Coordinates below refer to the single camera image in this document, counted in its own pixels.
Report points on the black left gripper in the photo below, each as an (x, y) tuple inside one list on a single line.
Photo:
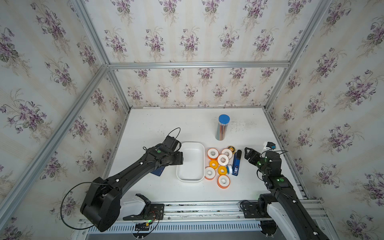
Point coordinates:
[(179, 158)]

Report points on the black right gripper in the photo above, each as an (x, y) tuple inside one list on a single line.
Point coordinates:
[(256, 155)]

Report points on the white storage box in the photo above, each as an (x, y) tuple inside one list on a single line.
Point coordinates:
[(193, 168)]

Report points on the orange sealing tape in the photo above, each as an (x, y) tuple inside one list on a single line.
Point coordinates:
[(213, 154), (210, 173), (223, 181), (223, 160), (227, 152)]

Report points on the orange sealing tape bottom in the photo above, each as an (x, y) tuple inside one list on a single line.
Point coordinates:
[(223, 181)]

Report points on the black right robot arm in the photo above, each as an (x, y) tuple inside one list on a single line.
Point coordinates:
[(282, 203)]

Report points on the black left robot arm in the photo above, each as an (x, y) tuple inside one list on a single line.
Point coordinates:
[(102, 203)]

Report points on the small yellow black tape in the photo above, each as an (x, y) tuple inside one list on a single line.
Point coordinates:
[(232, 149)]

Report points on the yellow sealing tape right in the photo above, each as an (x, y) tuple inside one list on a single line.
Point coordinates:
[(222, 170)]

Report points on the yellow sealing tape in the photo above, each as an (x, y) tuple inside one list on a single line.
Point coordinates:
[(214, 164), (222, 170)]

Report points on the yellow sealing tape left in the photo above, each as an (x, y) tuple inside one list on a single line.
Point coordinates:
[(214, 164)]

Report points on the blue book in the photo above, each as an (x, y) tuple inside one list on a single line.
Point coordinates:
[(158, 172)]

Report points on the blue-capped pencil tube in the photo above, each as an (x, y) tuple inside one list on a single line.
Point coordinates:
[(223, 122)]

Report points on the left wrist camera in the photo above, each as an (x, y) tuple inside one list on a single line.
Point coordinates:
[(171, 143)]

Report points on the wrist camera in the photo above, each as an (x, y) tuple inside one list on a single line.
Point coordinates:
[(269, 146), (171, 143)]

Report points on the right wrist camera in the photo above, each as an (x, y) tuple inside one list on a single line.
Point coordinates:
[(269, 146)]

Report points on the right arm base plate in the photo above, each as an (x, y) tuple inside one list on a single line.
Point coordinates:
[(254, 210)]

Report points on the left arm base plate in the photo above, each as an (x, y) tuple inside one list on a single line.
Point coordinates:
[(151, 212)]

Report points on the aluminium front rail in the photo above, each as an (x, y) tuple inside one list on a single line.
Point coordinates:
[(193, 217)]

